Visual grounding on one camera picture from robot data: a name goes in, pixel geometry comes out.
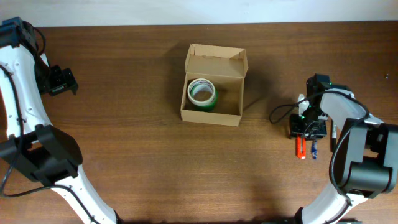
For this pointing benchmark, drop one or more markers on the green tape roll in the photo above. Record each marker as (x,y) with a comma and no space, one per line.
(204,97)

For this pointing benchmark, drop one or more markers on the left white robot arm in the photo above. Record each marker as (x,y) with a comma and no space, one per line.
(34,146)

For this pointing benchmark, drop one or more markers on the white masking tape roll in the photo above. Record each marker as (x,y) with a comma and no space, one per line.
(199,81)

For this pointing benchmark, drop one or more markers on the black permanent marker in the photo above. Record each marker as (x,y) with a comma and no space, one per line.
(333,136)

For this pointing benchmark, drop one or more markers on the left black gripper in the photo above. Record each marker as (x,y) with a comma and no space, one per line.
(65,79)

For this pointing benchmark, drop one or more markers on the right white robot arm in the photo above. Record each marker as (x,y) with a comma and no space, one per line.
(364,156)

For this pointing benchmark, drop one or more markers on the brown cardboard box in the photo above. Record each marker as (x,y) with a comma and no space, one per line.
(214,85)

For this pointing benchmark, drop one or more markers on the orange utility knife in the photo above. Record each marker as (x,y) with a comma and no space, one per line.
(300,147)

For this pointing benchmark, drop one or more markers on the blue ballpoint pen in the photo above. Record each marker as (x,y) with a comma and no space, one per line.
(314,149)

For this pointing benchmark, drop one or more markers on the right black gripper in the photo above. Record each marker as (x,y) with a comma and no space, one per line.
(295,128)

